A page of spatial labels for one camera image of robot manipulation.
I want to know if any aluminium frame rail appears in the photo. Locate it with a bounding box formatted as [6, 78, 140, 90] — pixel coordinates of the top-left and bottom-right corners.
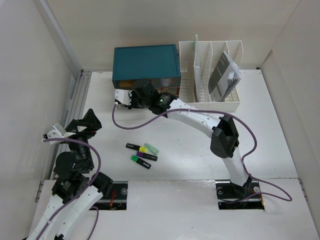
[37, 0, 93, 181]

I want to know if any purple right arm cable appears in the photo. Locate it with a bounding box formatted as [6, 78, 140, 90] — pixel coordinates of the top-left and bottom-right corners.
[111, 101, 293, 203]

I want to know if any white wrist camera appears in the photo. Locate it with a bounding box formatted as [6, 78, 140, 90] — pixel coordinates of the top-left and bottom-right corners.
[114, 89, 132, 106]
[42, 123, 75, 143]

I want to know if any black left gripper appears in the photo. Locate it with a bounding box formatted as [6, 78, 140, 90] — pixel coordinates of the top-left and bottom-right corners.
[64, 108, 102, 170]

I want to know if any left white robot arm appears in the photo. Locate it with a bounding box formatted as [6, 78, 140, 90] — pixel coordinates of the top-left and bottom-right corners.
[28, 108, 113, 240]

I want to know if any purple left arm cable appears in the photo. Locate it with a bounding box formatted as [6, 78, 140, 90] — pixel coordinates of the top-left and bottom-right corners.
[29, 138, 103, 240]

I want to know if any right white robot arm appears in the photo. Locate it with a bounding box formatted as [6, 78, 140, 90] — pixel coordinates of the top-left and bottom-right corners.
[133, 79, 252, 198]

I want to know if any purple cap black highlighter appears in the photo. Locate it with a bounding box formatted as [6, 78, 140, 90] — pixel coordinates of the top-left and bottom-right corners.
[136, 151, 158, 162]

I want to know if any white perforated file organizer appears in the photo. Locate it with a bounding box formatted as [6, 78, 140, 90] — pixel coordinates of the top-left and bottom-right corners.
[178, 40, 243, 112]

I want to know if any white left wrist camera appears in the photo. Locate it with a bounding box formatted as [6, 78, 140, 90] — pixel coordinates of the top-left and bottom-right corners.
[42, 123, 75, 143]

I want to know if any grey Canon setup guide booklet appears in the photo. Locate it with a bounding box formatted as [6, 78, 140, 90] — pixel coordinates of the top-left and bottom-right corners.
[208, 51, 242, 102]

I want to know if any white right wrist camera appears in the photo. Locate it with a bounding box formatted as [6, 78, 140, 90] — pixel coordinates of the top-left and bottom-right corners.
[114, 89, 132, 106]

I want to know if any clear jar of paper clips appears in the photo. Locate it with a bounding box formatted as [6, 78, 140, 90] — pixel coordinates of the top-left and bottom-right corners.
[160, 78, 172, 87]

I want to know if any green cap black highlighter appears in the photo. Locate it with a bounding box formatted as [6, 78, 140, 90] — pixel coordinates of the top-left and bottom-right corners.
[130, 155, 152, 170]

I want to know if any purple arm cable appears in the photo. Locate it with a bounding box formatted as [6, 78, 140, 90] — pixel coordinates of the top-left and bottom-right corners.
[29, 138, 103, 240]
[111, 101, 293, 203]

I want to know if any clear mesh document pouch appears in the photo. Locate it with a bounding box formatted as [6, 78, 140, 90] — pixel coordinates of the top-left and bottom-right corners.
[193, 34, 202, 103]

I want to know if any teal desktop drawer cabinet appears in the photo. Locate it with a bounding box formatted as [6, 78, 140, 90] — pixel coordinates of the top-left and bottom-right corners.
[112, 44, 182, 109]

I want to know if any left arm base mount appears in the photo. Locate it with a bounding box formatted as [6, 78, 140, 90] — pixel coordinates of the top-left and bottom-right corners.
[93, 181, 129, 211]

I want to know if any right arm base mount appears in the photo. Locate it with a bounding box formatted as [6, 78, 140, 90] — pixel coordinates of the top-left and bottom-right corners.
[215, 180, 265, 210]

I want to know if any yellow cap black highlighter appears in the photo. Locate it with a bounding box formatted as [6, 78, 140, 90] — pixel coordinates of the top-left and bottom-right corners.
[125, 143, 148, 153]

